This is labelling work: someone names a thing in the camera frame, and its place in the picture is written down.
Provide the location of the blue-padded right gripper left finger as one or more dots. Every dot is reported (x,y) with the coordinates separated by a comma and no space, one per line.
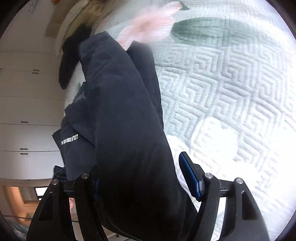
(52,219)

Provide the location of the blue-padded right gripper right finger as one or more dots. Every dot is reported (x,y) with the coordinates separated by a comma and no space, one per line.
(242,217)

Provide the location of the black hooded jacket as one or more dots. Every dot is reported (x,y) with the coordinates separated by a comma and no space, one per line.
(115,127)

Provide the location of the white wardrobe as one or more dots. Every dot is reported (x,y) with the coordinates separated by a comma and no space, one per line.
(32,108)

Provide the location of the floral quilted bedspread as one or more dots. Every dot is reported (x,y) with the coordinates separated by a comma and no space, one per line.
(226,72)

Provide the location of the black folded garment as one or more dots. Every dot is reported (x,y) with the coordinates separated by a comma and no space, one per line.
(71,55)

